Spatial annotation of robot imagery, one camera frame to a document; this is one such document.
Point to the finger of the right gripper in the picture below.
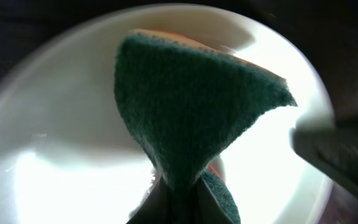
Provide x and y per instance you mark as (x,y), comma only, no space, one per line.
(333,151)

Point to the green yellow sponge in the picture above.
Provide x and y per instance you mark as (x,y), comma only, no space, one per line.
(185,103)

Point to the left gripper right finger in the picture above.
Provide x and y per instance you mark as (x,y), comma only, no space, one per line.
(207,209)

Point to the light blue plate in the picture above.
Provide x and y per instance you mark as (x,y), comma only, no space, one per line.
(66,156)

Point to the round black tray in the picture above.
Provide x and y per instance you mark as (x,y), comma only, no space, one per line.
(325,32)

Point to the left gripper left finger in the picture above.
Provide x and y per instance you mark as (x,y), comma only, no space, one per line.
(157,207)

